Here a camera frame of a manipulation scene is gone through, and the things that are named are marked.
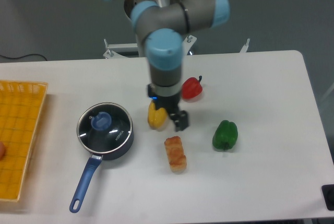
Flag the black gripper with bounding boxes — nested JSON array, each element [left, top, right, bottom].
[[147, 84, 189, 132]]

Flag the glass pot lid blue knob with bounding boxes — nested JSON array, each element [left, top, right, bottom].
[[76, 102, 134, 155]]

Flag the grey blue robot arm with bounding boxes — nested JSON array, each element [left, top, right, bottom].
[[129, 0, 230, 131]]

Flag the yellow bell pepper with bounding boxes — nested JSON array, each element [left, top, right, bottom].
[[147, 100, 168, 129]]

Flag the red bell pepper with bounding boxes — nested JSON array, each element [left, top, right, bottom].
[[181, 75, 202, 100]]

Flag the toasted bread loaf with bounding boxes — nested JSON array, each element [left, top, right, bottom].
[[164, 136, 187, 172]]

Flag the green bell pepper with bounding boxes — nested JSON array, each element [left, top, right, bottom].
[[212, 120, 238, 151]]

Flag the dark blue saucepan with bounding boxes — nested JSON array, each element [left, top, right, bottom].
[[69, 102, 135, 214]]

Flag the yellow plastic basket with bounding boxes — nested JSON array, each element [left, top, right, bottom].
[[1, 80, 48, 202]]

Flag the black round device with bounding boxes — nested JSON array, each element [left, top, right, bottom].
[[321, 184, 334, 211]]

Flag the white table bracket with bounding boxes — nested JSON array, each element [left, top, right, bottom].
[[240, 38, 250, 53]]

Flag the black cable on floor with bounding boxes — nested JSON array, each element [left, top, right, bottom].
[[0, 53, 48, 61]]

